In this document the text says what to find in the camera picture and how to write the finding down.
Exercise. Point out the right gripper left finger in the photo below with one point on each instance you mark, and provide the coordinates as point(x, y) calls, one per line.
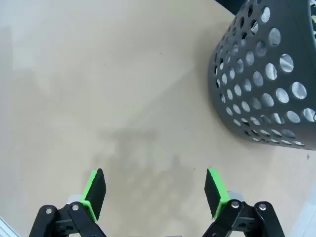
point(97, 192)

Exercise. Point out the dark perforated plastic basket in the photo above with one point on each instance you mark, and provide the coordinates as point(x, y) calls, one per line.
point(293, 29)

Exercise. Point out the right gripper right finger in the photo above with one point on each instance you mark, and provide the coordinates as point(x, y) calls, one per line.
point(212, 192)

